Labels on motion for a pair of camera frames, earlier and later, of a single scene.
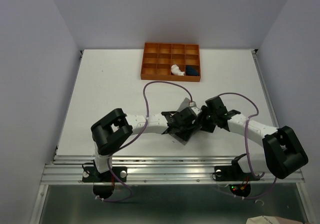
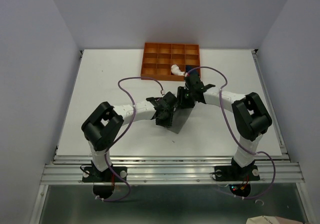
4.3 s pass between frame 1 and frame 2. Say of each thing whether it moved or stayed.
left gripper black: moved
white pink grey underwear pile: stayed
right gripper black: moved
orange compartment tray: stayed
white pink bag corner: stayed
